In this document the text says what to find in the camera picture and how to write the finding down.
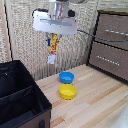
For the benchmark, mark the brown drawer cabinet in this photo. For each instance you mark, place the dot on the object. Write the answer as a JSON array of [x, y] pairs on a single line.
[[110, 46]]

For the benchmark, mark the black fabric storage box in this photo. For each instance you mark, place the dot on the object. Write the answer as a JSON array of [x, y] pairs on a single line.
[[20, 96]]

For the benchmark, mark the beige woven folding screen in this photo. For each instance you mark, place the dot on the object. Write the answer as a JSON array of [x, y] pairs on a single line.
[[20, 43]]

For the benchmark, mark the yellow plastic bowl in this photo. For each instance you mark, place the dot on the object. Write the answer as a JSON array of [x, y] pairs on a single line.
[[67, 91]]

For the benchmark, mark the blue plastic bowl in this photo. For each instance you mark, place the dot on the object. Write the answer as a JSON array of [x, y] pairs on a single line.
[[66, 77]]

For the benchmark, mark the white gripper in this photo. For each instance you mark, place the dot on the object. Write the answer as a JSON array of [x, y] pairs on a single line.
[[55, 22]]

